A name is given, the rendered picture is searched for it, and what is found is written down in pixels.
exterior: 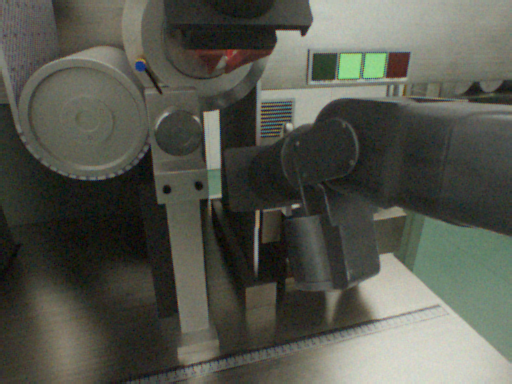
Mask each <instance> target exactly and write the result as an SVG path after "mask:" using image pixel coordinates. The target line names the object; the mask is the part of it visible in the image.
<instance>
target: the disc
mask: <svg viewBox="0 0 512 384"><path fill-rule="evenodd" d="M146 4H147V0H126V3H125V6H124V9H123V21H122V38H123V43H124V47H125V53H126V55H127V57H128V61H129V63H130V64H131V67H132V69H133V71H134V73H135V74H136V75H137V77H138V79H139V80H140V81H141V83H142V84H144V87H146V88H155V86H154V84H152V82H151V80H150V78H149V77H148V75H147V74H146V73H145V70H144V71H138V70H136V69H135V60H137V59H139V58H140V59H143V60H145V63H146V67H147V68H148V70H149V71H150V73H152V76H153V77H154V79H155V81H156V83H158V87H169V86H167V85H166V84H165V83H163V82H162V80H160V79H159V78H158V77H157V75H156V74H155V73H154V71H153V70H152V68H151V67H150V65H149V64H148V61H147V60H146V57H145V53H144V51H143V49H142V41H141V34H140V25H141V19H142V15H143V12H144V7H145V5H146ZM268 61H269V56H267V57H265V58H261V59H258V60H257V61H254V62H253V64H252V66H251V69H250V70H249V71H248V73H247V75H246V76H245V77H244V78H243V80H242V81H241V82H240V83H239V84H238V85H236V86H235V87H234V88H233V89H230V90H229V91H228V92H224V93H222V94H220V95H218V96H211V97H199V106H200V112H211V111H215V110H222V109H224V108H225V107H228V106H231V105H233V104H234V103H236V102H238V101H239V100H240V99H242V98H243V97H244V96H246V95H247V94H248V93H249V92H251V89H253V88H254V86H255V85H256V84H257V83H258V81H259V79H260V78H261V77H262V74H263V72H264V71H265V67H266V65H267V63H268Z"/></svg>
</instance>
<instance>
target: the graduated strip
mask: <svg viewBox="0 0 512 384"><path fill-rule="evenodd" d="M446 315H449V313H448V312H447V311H446V310H444V309H443V308H442V306H440V305H439V303H437V304H433V305H430V306H427V307H421V308H417V309H414V310H408V311H405V312H401V313H398V314H391V315H388V316H385V317H381V318H375V319H372V320H369V321H365V322H359V323H355V324H352V325H348V326H342V327H339V328H336V329H331V330H326V331H323V332H320V333H312V334H309V335H306V336H303V337H296V338H293V339H290V340H283V341H280V342H276V343H273V344H266V345H263V346H260V347H254V348H250V349H247V350H244V351H237V352H233V353H230V354H224V355H221V356H217V357H211V358H208V359H205V360H198V361H194V362H191V363H184V364H181V365H178V366H172V367H168V368H165V369H159V370H156V371H152V372H146V373H142V374H139V375H132V376H129V377H126V378H120V379H116V380H113V381H107V382H104V383H100V384H172V383H178V382H181V381H184V380H191V379H194V378H197V377H203V376H206V375H209V374H216V373H219V372H222V371H228V370H231V369H234V368H237V367H244V366H247V365H250V364H256V363H259V362H262V361H269V360H272V359H275V358H278V357H284V356H287V355H291V354H297V353H300V352H303V351H306V350H312V349H316V348H319V347H325V346H328V345H331V344H334V343H341V342H344V341H347V340H350V339H356V338H359V337H362V336H369V335H372V334H375V333H378V332H384V331H387V330H390V329H394V328H400V327H403V326H406V325H409V324H415V323H418V322H422V321H426V320H431V319H434V318H437V317H443V316H446Z"/></svg>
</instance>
